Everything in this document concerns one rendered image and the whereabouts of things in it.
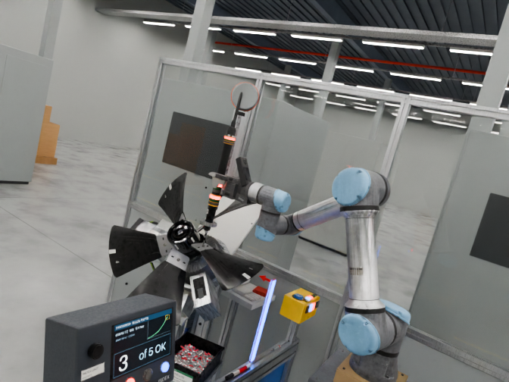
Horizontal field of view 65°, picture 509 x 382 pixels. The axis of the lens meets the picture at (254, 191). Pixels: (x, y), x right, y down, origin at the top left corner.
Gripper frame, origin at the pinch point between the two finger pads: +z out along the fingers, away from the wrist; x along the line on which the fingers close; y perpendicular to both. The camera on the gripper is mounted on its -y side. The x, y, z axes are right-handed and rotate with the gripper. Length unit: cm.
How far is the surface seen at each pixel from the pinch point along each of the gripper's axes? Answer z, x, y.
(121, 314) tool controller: -44, -71, 24
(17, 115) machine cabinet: 550, 173, 35
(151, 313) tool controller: -45, -64, 26
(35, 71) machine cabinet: 550, 186, -36
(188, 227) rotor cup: 5.4, -2.4, 24.7
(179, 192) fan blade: 23.7, 7.1, 14.4
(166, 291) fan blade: -2, -14, 48
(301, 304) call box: -41, 23, 43
